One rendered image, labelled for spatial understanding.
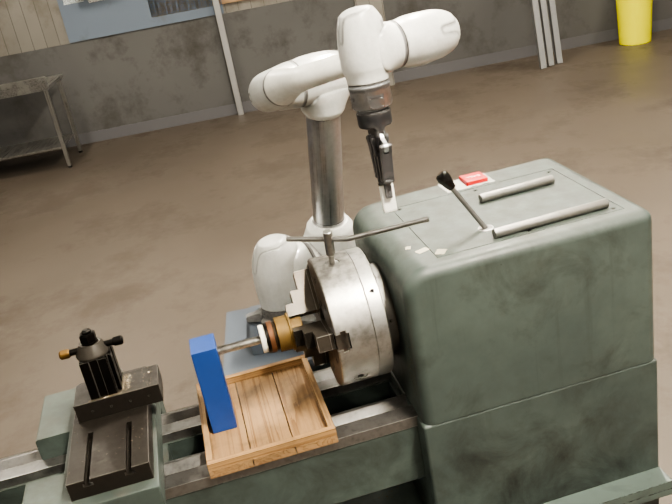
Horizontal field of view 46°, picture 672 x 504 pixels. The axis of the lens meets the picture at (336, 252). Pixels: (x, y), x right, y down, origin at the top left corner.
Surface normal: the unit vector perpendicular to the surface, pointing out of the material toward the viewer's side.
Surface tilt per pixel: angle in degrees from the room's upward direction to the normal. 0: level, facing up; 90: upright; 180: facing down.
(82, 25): 90
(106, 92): 90
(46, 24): 90
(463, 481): 90
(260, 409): 0
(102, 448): 0
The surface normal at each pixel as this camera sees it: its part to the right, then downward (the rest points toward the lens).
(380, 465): 0.23, 0.36
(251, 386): -0.17, -0.90
